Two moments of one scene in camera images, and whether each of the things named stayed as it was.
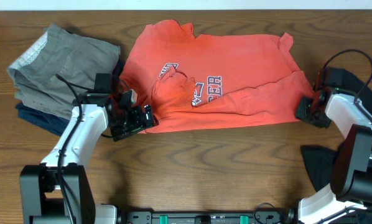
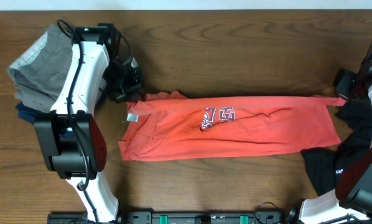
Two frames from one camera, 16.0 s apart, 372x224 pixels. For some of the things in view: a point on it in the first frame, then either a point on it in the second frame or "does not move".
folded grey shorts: (76, 59) does not move
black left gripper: (139, 124) → (132, 94)
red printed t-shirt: (213, 79) → (165, 126)
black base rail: (259, 216) does not move
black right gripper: (300, 113) → (343, 88)
